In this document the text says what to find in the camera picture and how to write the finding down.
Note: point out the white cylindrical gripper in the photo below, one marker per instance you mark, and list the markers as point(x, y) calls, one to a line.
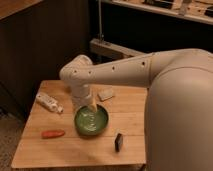
point(82, 96)

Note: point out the black eraser block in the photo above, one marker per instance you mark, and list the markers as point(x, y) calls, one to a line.
point(118, 142)

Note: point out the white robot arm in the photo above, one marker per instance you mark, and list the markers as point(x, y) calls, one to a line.
point(178, 119)

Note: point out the green ceramic bowl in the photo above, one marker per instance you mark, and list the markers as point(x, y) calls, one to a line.
point(90, 123)

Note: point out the white sponge block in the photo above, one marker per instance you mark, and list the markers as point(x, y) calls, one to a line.
point(106, 94)

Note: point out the white tube bottle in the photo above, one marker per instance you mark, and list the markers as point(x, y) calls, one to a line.
point(49, 102)

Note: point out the orange carrot toy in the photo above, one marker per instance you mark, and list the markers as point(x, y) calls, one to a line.
point(52, 134)

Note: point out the wooden bench beam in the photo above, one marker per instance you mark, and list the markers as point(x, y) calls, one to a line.
point(111, 50)

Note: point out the dark wooden cabinet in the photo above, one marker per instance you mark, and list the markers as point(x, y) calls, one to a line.
point(34, 44)

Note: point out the metal vertical pole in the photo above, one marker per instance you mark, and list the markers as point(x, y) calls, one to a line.
point(100, 20)

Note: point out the wooden shelf with items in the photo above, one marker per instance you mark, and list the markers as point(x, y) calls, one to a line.
point(193, 10)

